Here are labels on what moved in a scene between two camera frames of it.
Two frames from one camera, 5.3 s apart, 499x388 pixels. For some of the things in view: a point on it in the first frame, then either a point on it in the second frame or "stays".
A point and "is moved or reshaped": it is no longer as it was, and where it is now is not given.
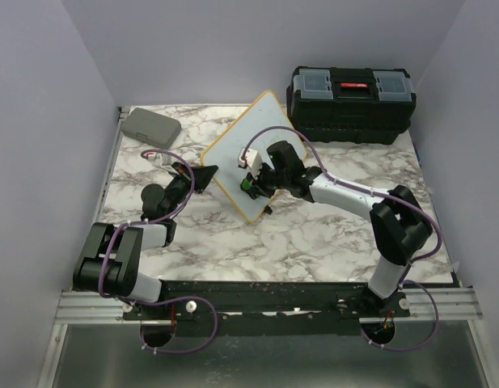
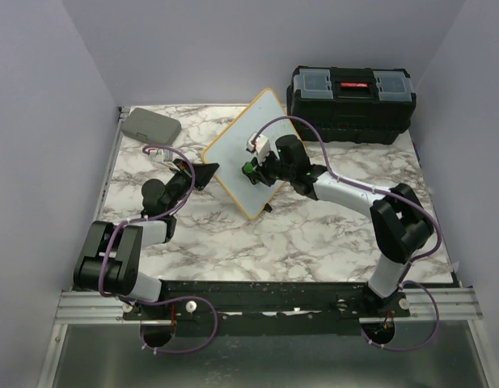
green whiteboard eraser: x=245 y=184 is moved or reshaped
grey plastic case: x=151 y=128 stays
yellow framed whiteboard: x=222 y=153 stays
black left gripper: x=202 y=177 stays
